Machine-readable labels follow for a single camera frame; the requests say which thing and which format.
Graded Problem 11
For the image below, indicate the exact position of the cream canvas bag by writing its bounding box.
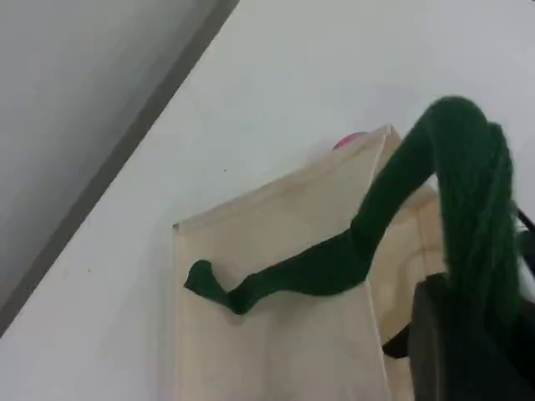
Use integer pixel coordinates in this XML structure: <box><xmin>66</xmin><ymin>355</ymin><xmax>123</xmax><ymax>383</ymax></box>
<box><xmin>171</xmin><ymin>95</ymin><xmax>528</xmax><ymax>401</ymax></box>

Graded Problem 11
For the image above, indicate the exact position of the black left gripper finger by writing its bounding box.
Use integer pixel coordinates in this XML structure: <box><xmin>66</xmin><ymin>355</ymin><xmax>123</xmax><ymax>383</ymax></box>
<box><xmin>409</xmin><ymin>273</ymin><xmax>535</xmax><ymax>401</ymax></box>

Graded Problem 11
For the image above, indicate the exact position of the pink peach bun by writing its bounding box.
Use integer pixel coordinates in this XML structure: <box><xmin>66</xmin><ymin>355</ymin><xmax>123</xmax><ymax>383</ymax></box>
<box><xmin>332</xmin><ymin>131</ymin><xmax>368</xmax><ymax>152</ymax></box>

